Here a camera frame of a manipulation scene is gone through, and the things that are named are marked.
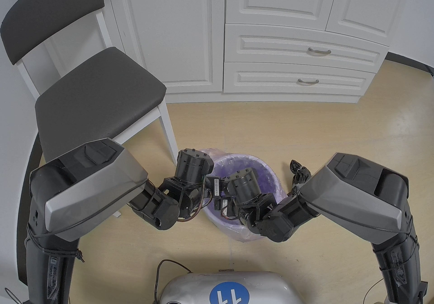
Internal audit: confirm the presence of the purple plastic bag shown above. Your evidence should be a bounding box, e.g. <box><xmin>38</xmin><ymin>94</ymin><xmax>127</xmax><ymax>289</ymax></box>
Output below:
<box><xmin>198</xmin><ymin>147</ymin><xmax>284</xmax><ymax>244</ymax></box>

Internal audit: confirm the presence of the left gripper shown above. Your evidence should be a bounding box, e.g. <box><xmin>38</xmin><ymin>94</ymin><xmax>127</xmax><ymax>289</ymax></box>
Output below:
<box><xmin>206</xmin><ymin>176</ymin><xmax>225</xmax><ymax>200</ymax></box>

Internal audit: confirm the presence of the black cable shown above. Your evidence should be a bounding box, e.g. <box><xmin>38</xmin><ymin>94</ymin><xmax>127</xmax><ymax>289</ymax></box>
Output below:
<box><xmin>0</xmin><ymin>286</ymin><xmax>21</xmax><ymax>304</ymax></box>
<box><xmin>154</xmin><ymin>259</ymin><xmax>192</xmax><ymax>300</ymax></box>
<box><xmin>360</xmin><ymin>278</ymin><xmax>384</xmax><ymax>304</ymax></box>

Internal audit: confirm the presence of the white trash bin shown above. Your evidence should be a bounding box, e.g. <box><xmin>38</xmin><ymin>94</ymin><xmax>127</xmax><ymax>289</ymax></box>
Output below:
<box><xmin>200</xmin><ymin>149</ymin><xmax>283</xmax><ymax>233</ymax></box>

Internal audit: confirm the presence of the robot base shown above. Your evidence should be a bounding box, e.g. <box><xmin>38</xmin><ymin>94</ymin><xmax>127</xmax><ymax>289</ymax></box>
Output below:
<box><xmin>159</xmin><ymin>270</ymin><xmax>302</xmax><ymax>304</ymax></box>

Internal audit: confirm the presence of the crumpled black plastic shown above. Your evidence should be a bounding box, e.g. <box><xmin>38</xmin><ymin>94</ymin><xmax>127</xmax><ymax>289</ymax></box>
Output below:
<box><xmin>288</xmin><ymin>159</ymin><xmax>313</xmax><ymax>197</ymax></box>

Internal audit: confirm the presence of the white chair dark grey seat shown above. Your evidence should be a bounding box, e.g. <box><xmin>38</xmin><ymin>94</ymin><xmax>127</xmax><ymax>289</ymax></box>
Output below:
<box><xmin>0</xmin><ymin>0</ymin><xmax>184</xmax><ymax>218</ymax></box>

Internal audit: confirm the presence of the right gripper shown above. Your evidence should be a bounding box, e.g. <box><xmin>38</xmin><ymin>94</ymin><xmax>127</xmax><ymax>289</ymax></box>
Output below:
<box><xmin>218</xmin><ymin>196</ymin><xmax>238</xmax><ymax>218</ymax></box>

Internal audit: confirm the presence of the white wardrobe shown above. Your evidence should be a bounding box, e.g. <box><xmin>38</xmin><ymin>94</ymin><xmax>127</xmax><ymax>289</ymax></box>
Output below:
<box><xmin>20</xmin><ymin>0</ymin><xmax>412</xmax><ymax>105</ymax></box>

